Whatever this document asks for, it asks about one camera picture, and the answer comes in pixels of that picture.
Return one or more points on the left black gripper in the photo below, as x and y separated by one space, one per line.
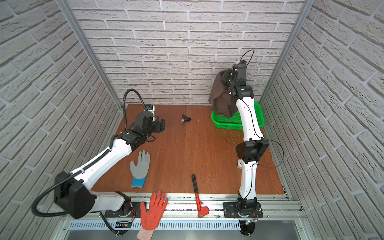
160 126

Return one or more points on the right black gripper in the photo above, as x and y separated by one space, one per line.
230 73

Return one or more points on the brown trousers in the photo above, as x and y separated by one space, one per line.
222 103

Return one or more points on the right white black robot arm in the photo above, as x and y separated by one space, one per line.
254 144

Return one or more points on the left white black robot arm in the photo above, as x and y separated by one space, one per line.
74 192

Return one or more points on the small black clamp part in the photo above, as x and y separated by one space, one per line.
185 119

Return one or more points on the green plastic basket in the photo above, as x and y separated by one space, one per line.
235 122

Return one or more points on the grey blue work glove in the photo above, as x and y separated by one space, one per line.
140 170

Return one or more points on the red work glove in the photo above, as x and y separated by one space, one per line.
150 218

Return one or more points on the red black pipe wrench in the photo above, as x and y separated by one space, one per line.
202 210

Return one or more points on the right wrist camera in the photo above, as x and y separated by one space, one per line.
242 64

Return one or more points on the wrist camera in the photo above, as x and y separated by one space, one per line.
150 108
242 64

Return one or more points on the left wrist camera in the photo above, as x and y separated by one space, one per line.
150 108

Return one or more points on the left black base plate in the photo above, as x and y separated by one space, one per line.
128 210

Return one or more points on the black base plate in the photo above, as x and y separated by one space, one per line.
237 210
128 210

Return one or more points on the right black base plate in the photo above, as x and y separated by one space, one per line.
237 210

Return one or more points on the aluminium mounting rail frame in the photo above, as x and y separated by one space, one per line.
282 219

